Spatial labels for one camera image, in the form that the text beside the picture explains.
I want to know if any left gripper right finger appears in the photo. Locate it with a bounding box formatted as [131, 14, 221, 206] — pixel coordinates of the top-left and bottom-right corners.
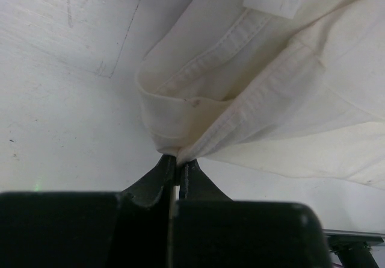
[179, 160, 232, 201]

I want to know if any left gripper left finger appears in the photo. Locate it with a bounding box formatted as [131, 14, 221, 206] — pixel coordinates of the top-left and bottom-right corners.
[121, 155, 176, 208]

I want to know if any white t shirt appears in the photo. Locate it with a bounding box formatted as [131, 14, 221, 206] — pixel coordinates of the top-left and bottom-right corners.
[136, 0, 384, 189]

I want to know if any aluminium rail frame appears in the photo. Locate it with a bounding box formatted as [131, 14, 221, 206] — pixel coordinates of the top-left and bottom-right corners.
[323, 229, 384, 251]

